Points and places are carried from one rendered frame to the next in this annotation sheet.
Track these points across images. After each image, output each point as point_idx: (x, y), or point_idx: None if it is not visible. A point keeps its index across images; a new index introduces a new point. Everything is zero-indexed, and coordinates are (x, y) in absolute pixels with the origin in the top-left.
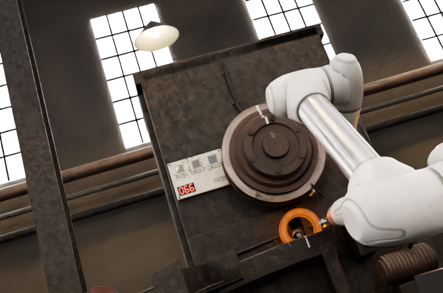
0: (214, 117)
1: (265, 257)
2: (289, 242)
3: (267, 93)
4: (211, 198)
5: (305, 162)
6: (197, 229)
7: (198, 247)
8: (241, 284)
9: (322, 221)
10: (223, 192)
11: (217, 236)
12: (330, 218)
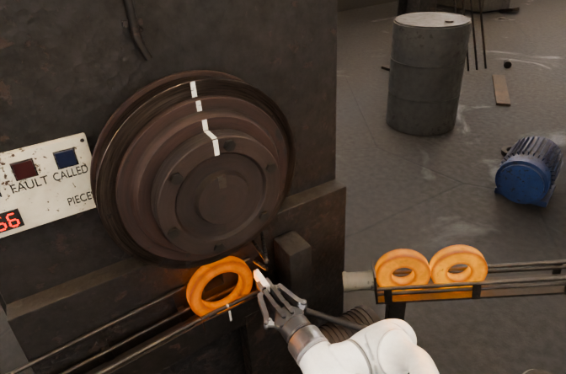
0: (74, 54)
1: (162, 350)
2: (202, 319)
3: None
4: (60, 228)
5: None
6: (27, 283)
7: (30, 330)
8: None
9: (269, 325)
10: (87, 215)
11: (71, 306)
12: (297, 363)
